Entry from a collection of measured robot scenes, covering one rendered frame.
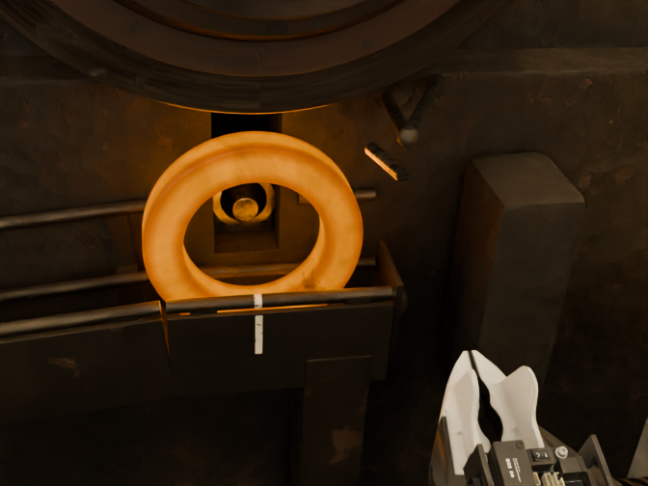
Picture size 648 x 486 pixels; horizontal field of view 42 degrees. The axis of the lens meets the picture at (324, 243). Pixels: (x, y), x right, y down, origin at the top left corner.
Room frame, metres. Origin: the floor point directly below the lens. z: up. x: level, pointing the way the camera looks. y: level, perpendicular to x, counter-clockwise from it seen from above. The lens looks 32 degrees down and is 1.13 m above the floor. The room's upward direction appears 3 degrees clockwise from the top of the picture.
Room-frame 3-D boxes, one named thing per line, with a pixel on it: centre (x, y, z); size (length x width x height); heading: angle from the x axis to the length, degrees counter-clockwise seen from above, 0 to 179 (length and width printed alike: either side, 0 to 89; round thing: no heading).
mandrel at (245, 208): (0.76, 0.09, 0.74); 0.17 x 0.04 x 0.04; 12
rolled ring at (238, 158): (0.61, 0.06, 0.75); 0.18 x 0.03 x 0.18; 102
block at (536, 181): (0.66, -0.17, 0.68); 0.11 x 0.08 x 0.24; 12
